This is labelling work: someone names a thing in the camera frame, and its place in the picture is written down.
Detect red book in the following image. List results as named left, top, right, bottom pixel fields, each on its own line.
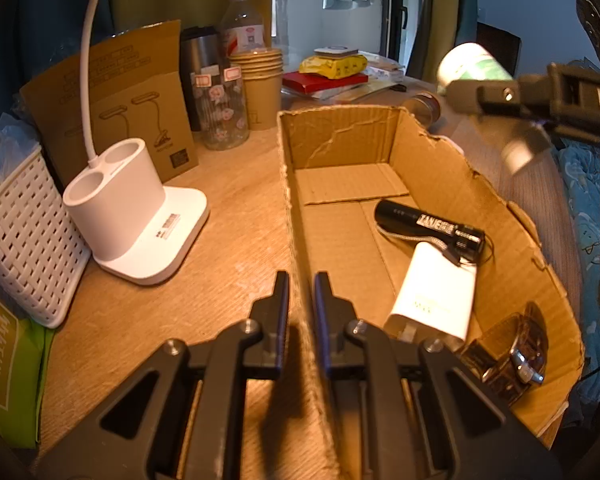
left=281, top=71, right=370, bottom=96

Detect beige paper folder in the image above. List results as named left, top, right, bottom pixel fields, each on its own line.
left=285, top=80, right=396, bottom=106

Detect teal curtain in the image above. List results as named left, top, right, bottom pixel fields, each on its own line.
left=457, top=0, right=481, bottom=76

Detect yellow packet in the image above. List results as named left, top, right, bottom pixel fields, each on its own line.
left=300, top=55, right=368, bottom=80

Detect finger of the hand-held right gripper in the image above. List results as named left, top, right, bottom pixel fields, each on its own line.
left=502, top=127, right=551, bottom=176
left=445, top=72, right=552, bottom=117

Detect bagged paper cups green label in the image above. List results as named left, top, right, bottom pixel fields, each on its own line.
left=0, top=270, right=56, bottom=450

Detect narrow yellow curtain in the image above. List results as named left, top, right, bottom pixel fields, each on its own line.
left=405, top=0, right=461, bottom=83

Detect black monitor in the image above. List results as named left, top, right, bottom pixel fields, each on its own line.
left=475, top=25, right=522, bottom=78

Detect white woven plastic basket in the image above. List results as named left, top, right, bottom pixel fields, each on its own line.
left=0, top=150, right=92, bottom=330

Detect dark blue curtain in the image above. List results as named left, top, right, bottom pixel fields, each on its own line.
left=0, top=0, right=116, bottom=126

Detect white round-dial device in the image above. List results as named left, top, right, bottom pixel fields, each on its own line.
left=314, top=46, right=360, bottom=59

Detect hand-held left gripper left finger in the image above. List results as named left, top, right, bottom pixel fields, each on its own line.
left=35, top=270, right=293, bottom=480

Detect cardboard box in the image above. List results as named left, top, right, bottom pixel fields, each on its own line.
left=276, top=105, right=586, bottom=480

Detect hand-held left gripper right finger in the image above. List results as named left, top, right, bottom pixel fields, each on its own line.
left=312, top=271, right=563, bottom=480

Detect clear plastic bottle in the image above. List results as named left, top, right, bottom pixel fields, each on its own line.
left=220, top=0, right=266, bottom=56

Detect dark wristwatch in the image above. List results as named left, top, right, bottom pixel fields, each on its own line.
left=462, top=302, right=551, bottom=403

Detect black flashlight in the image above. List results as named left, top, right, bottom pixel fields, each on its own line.
left=375, top=199, right=486, bottom=263

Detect brown lamp carton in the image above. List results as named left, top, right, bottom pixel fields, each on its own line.
left=19, top=20, right=200, bottom=196

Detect metal tin can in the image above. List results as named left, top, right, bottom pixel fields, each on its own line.
left=405, top=92, right=443, bottom=128

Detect steel thermos cup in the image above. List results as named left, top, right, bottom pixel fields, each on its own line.
left=180, top=26, right=221, bottom=133

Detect black sliding door frame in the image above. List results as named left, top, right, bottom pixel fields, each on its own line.
left=380, top=0, right=416, bottom=68

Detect clear glass jar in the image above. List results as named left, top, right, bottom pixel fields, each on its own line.
left=192, top=66, right=251, bottom=151

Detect small white boxes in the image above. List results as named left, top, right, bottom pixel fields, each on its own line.
left=365, top=52, right=406, bottom=81

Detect blue printed bedsheet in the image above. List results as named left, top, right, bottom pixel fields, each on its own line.
left=557, top=137, right=600, bottom=426

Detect white charger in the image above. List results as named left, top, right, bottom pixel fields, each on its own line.
left=384, top=241, right=478, bottom=353

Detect stack of brown paper cups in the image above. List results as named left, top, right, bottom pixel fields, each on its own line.
left=229, top=49, right=285, bottom=131

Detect white gooseneck desk lamp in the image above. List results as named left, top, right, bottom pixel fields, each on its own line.
left=62, top=0, right=211, bottom=286

